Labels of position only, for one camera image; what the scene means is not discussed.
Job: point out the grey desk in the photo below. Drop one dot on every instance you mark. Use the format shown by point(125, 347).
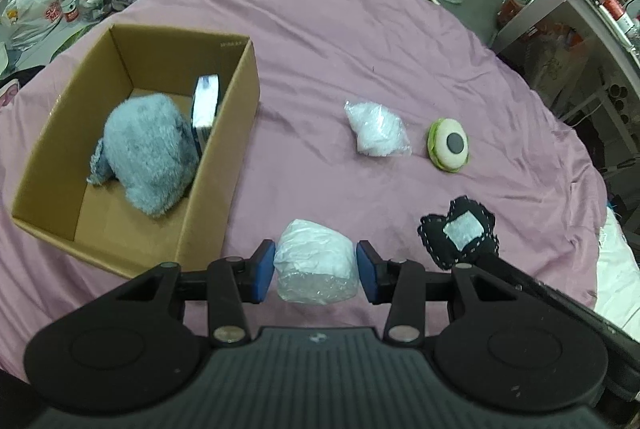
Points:
point(550, 4)

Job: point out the white yellow shopping bag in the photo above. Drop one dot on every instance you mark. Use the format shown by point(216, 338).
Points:
point(27, 16)

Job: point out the cream green round plush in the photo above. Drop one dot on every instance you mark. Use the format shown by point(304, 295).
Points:
point(450, 146)

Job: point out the fluffy blue plush toy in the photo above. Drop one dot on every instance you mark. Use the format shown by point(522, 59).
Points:
point(150, 149)

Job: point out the white blanket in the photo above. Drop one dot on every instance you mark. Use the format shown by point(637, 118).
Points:
point(620, 259)

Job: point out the crumpled clear plastic bag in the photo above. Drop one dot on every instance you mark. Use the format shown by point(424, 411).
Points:
point(377, 131)

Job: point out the pink bed sheet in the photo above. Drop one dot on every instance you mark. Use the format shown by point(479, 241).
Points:
point(350, 34)

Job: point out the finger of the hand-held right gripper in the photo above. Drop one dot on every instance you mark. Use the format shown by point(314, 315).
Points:
point(540, 294)

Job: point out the black stitched cushion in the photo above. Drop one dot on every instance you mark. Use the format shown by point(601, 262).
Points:
point(457, 234)

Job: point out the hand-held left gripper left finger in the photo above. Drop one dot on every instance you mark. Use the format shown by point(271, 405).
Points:
point(263, 271)

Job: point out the red label soda bottle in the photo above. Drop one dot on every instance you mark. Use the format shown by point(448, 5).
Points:
point(617, 11)

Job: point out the white bundle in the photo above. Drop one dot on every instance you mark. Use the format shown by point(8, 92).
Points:
point(315, 259)

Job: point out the brown cardboard box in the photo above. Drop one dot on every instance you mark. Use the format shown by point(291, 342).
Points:
point(215, 189)

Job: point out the red trash bin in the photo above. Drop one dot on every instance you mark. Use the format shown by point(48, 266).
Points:
point(512, 6)

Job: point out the small red label bottle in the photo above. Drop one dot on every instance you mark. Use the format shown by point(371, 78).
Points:
point(67, 4)

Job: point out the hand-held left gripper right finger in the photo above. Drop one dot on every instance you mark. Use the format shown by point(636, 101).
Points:
point(368, 271)

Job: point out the blue tissue pack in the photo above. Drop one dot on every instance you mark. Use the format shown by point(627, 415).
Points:
point(206, 104)

